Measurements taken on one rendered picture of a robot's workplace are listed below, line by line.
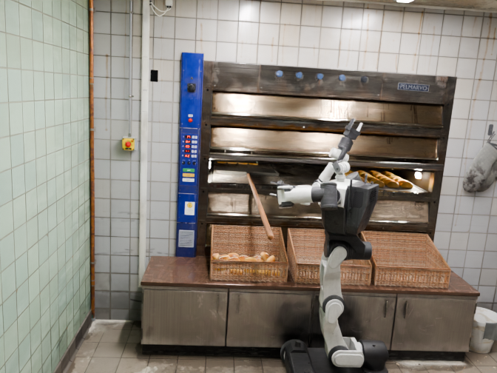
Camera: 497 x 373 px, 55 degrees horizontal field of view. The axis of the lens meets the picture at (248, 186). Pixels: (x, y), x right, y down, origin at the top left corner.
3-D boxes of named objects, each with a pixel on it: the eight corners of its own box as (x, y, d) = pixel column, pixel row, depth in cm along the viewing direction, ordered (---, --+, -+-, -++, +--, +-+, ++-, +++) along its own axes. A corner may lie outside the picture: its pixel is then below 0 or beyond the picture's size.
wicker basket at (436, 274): (356, 262, 390) (359, 229, 385) (423, 265, 393) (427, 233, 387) (373, 286, 343) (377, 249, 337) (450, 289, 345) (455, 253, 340)
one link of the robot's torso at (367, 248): (365, 256, 304) (368, 229, 301) (371, 263, 292) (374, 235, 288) (322, 254, 303) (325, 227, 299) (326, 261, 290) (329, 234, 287)
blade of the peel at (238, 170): (279, 176, 419) (279, 173, 418) (216, 173, 414) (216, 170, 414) (274, 169, 454) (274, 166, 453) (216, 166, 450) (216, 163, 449)
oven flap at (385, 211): (206, 215, 376) (208, 190, 379) (427, 224, 388) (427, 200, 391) (206, 214, 371) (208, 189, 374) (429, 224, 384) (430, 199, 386)
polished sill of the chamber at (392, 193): (208, 186, 378) (208, 181, 377) (427, 196, 390) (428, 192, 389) (207, 188, 372) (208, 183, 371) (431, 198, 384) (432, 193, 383)
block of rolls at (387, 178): (340, 173, 453) (341, 168, 452) (390, 176, 456) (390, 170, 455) (359, 186, 394) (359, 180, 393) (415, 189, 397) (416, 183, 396)
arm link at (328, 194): (315, 208, 276) (339, 206, 270) (310, 205, 268) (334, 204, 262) (315, 189, 278) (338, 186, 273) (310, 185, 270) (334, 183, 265)
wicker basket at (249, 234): (209, 257, 382) (211, 223, 376) (279, 259, 386) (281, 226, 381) (208, 280, 334) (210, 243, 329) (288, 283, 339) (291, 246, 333)
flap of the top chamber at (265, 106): (211, 115, 360) (212, 90, 363) (440, 128, 372) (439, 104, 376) (211, 113, 356) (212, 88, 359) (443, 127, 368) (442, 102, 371)
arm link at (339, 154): (349, 147, 321) (341, 162, 322) (335, 140, 319) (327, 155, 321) (353, 149, 310) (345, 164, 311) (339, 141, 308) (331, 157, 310)
